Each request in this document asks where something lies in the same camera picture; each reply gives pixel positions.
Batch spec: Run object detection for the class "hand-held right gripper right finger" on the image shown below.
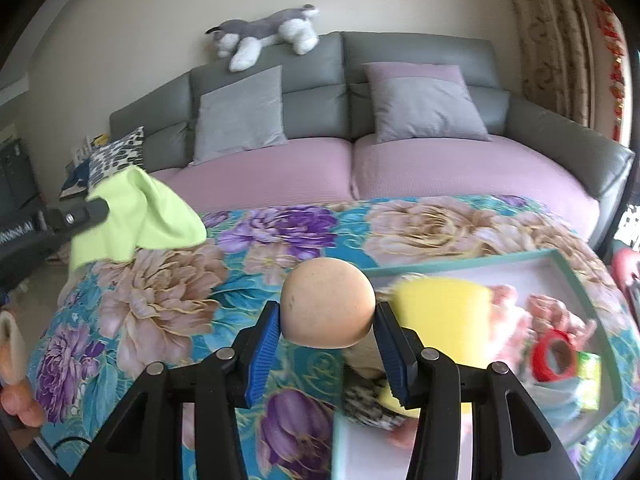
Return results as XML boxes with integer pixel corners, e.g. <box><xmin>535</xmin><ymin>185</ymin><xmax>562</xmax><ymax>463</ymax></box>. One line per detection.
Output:
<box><xmin>374</xmin><ymin>302</ymin><xmax>583</xmax><ymax>480</ymax></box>

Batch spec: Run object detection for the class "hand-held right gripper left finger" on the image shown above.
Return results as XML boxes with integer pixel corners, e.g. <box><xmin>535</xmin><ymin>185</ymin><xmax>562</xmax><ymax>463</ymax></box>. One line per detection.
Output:
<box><xmin>72</xmin><ymin>301</ymin><xmax>281</xmax><ymax>480</ymax></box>

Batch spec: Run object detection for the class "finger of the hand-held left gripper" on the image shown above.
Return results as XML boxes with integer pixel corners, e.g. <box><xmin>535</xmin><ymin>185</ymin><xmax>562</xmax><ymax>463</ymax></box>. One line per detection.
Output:
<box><xmin>47</xmin><ymin>199</ymin><xmax>110</xmax><ymax>236</ymax></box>

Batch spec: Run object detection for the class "black white spotted cloth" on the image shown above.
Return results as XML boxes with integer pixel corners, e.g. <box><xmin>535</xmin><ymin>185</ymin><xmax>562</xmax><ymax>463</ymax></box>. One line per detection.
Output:
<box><xmin>342</xmin><ymin>375</ymin><xmax>396</xmax><ymax>431</ymax></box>

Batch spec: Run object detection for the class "light green cloth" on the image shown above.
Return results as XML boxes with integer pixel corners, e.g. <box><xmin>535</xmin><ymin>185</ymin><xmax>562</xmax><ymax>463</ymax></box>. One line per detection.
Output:
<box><xmin>69</xmin><ymin>166</ymin><xmax>208</xmax><ymax>273</ymax></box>

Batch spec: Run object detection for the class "beige soft ball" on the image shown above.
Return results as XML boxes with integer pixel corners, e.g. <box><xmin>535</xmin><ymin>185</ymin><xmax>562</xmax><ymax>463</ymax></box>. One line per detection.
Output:
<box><xmin>280</xmin><ymin>258</ymin><xmax>376</xmax><ymax>348</ymax></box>

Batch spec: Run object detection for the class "pink fluffy toy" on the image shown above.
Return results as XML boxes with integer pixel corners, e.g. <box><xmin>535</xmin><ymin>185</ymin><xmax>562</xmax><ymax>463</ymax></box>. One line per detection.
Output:
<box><xmin>487</xmin><ymin>284</ymin><xmax>531</xmax><ymax>376</ymax></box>

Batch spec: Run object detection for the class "red tape roll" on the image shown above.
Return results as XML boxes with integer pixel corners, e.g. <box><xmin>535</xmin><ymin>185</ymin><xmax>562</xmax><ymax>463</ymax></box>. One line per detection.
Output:
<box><xmin>531</xmin><ymin>330</ymin><xmax>580</xmax><ymax>383</ymax></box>

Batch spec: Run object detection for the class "pink lace cloth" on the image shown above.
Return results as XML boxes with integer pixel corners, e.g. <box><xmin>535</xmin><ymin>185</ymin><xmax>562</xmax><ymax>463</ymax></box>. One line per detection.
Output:
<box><xmin>525</xmin><ymin>294</ymin><xmax>598</xmax><ymax>346</ymax></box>

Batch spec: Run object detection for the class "blue face mask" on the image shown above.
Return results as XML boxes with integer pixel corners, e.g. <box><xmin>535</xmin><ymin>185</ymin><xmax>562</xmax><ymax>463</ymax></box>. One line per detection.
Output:
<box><xmin>525</xmin><ymin>377</ymin><xmax>586</xmax><ymax>431</ymax></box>

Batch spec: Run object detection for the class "teal-rimmed white tray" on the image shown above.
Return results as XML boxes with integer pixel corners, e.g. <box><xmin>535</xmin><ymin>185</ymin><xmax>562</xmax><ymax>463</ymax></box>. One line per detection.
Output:
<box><xmin>332</xmin><ymin>249</ymin><xmax>626</xmax><ymax>480</ymax></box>

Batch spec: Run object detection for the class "green tissue packet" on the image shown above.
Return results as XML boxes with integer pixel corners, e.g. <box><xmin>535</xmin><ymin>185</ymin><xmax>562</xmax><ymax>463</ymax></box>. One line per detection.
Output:
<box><xmin>577</xmin><ymin>352</ymin><xmax>603</xmax><ymax>411</ymax></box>

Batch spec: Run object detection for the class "peach soft toy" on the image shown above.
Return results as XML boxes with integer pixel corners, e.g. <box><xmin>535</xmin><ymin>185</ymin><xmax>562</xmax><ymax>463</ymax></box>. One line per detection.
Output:
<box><xmin>0</xmin><ymin>310</ymin><xmax>47</xmax><ymax>428</ymax></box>

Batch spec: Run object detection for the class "black white patterned cushion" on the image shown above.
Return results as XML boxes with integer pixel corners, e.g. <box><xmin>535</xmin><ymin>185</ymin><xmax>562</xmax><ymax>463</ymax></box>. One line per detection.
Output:
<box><xmin>87</xmin><ymin>126</ymin><xmax>146</xmax><ymax>191</ymax></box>

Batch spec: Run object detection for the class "floral blanket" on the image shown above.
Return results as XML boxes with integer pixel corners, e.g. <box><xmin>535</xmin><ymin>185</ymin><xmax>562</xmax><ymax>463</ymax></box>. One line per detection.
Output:
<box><xmin>25</xmin><ymin>194</ymin><xmax>640</xmax><ymax>480</ymax></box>

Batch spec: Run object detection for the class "red plastic stool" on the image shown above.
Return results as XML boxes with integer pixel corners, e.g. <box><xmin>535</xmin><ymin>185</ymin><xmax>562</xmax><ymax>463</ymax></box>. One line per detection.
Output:
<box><xmin>610</xmin><ymin>247</ymin><xmax>640</xmax><ymax>311</ymax></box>

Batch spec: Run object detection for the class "grey and purple cushion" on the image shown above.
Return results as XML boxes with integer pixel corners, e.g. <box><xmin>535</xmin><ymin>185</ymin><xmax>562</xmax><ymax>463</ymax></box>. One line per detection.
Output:
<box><xmin>364</xmin><ymin>62</ymin><xmax>492</xmax><ymax>145</ymax></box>

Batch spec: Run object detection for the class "grey white plush dog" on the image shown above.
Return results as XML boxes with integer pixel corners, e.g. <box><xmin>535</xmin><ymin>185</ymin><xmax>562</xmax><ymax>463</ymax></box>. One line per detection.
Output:
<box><xmin>205</xmin><ymin>5</ymin><xmax>321</xmax><ymax>72</ymax></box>

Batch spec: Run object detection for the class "grey sofa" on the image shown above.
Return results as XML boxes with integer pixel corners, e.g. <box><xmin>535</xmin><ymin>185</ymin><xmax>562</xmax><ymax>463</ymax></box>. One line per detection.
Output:
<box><xmin>109</xmin><ymin>31</ymin><xmax>636</xmax><ymax>251</ymax></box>

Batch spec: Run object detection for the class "red hanging decoration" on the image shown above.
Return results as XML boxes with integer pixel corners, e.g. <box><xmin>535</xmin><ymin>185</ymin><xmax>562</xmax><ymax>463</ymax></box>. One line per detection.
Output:
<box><xmin>582</xmin><ymin>0</ymin><xmax>631</xmax><ymax>146</ymax></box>

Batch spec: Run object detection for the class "beige patterned curtain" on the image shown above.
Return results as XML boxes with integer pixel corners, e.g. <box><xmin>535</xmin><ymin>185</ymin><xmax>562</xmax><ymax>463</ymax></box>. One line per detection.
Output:
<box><xmin>500</xmin><ymin>0</ymin><xmax>616</xmax><ymax>131</ymax></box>

